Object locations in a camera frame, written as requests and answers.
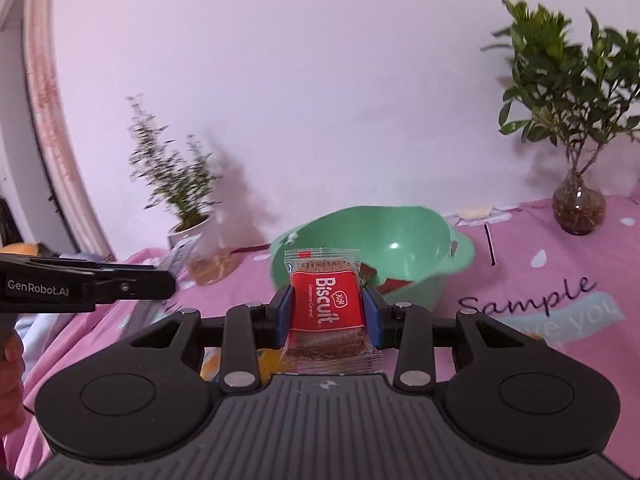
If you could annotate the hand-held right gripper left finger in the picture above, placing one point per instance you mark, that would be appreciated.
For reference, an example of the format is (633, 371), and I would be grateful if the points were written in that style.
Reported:
(283, 315)

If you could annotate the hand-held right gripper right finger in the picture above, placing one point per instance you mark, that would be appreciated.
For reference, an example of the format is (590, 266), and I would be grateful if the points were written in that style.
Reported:
(372, 317)

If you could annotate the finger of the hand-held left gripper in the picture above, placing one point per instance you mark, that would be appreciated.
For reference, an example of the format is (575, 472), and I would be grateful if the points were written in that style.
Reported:
(140, 285)

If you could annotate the red biscuit packet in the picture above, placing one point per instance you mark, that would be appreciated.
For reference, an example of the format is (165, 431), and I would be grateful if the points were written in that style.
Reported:
(320, 305)

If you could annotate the yellow and blue snack bag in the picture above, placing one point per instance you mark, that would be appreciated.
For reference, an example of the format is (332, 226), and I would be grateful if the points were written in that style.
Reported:
(265, 362)

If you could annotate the green plastic bowl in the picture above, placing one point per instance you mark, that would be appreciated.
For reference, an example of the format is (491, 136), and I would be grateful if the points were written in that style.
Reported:
(350, 230)

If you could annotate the person's left hand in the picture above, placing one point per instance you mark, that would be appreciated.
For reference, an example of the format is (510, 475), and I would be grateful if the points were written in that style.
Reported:
(10, 390)

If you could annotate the woven round coaster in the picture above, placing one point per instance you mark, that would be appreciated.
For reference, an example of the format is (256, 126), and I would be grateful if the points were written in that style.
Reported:
(212, 270)

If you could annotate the potted plant in white pot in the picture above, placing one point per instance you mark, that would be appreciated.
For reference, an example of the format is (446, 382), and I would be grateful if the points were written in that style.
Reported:
(192, 195)

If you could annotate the pink printed tablecloth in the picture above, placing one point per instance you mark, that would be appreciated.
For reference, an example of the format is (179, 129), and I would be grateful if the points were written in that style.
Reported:
(500, 270)

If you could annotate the leafy plant in glass vase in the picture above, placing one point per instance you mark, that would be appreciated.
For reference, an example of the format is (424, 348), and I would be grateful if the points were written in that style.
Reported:
(575, 110)

